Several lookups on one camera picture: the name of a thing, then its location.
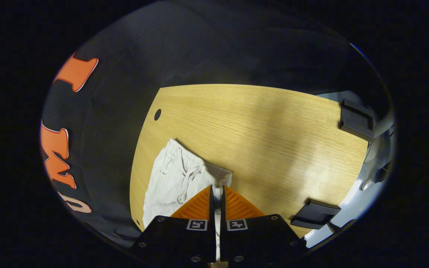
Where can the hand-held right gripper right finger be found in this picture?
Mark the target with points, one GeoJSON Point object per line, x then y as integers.
{"type": "Point", "coordinates": [222, 212]}

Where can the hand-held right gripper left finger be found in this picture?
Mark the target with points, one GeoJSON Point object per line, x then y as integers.
{"type": "Point", "coordinates": [212, 212]}

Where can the white jeans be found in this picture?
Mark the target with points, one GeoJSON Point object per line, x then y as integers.
{"type": "Point", "coordinates": [173, 178]}

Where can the black backdrop cloth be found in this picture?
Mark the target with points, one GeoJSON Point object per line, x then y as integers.
{"type": "Point", "coordinates": [117, 123]}

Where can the black table edge bracket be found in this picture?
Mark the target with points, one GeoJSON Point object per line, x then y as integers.
{"type": "Point", "coordinates": [354, 123]}
{"type": "Point", "coordinates": [313, 214]}

